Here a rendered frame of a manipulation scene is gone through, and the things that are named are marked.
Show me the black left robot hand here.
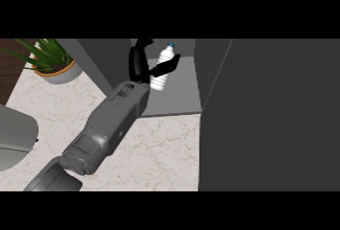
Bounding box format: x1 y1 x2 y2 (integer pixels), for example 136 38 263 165
127 38 182 85

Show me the white water bottle blue cap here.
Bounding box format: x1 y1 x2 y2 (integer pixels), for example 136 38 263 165
150 42 176 92

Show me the grey open cabinet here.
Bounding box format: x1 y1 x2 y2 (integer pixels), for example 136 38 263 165
56 38 203 119

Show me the dark grey cabinet door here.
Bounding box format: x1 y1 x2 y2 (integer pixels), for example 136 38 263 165
194 38 340 192

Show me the green potted plant grey pot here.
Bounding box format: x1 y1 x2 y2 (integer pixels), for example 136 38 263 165
0 38 86 85

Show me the grey rounded appliance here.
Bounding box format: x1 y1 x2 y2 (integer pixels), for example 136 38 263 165
0 103 40 173

